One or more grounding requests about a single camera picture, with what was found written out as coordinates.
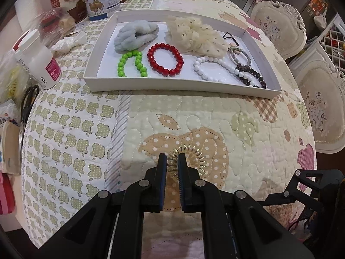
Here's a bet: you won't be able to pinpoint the patchwork quilted tablecloth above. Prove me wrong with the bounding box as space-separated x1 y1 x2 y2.
20 0 317 259

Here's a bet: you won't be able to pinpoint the black hair tie beige charm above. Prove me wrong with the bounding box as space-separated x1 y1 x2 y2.
223 32 243 56

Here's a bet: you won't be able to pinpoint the black handled scissors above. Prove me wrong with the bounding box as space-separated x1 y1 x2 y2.
18 84 40 166

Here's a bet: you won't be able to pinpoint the white bottle pink label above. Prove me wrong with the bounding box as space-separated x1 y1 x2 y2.
16 28 60 90

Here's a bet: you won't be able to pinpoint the cardboard box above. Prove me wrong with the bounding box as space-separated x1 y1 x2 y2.
0 121 22 176

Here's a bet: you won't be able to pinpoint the green bead bracelet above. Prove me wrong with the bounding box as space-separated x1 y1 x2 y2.
117 50 148 79

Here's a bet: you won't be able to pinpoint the cream carved floral chair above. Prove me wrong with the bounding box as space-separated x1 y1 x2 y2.
251 0 308 60
288 43 345 154

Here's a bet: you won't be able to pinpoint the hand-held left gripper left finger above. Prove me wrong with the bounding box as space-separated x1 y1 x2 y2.
34 153 168 259

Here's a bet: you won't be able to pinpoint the brown white snack bag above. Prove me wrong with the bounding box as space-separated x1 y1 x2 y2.
47 0 88 25

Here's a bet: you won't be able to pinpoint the white shallow tray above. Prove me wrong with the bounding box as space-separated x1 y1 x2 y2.
83 9 282 99

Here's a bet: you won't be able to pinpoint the white wire rack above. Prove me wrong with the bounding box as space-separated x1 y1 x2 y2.
319 19 345 71

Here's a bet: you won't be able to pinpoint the white paper roll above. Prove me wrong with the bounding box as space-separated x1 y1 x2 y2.
15 0 50 19

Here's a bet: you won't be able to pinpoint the white bead bracelet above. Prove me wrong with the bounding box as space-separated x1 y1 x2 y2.
193 55 244 84

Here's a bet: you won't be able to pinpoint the grey fluffy scrunchie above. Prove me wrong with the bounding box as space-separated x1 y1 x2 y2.
113 22 159 53

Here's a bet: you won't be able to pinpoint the cream dotted organza scrunchie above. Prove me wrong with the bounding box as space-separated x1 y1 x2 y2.
164 15 229 58

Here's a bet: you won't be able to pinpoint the gold coil hair tie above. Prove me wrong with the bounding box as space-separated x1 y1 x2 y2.
167 144 207 180

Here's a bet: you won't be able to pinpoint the pink soft item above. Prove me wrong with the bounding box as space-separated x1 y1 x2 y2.
0 173 15 215

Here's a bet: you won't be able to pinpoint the white red plastic bottle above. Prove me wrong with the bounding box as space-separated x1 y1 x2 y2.
13 32 31 60

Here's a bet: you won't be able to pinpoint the silver rhinestone ring hair tie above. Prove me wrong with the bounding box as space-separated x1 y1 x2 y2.
229 46 252 69

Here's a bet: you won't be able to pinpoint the dark brown bead bracelet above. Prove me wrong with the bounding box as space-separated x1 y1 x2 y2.
234 64 268 89

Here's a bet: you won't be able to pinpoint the clear bag of yellow pieces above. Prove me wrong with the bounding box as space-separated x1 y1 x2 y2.
0 57 30 106

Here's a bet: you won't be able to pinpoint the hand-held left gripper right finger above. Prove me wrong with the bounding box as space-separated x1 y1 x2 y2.
178 153 314 259

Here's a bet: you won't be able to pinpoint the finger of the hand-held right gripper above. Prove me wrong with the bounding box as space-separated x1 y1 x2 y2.
263 169 345 209

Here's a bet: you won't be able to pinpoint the red bead bracelet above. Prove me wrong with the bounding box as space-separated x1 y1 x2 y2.
147 43 184 77

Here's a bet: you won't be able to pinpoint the small white plastic bag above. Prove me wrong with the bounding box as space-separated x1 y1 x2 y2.
313 15 328 30

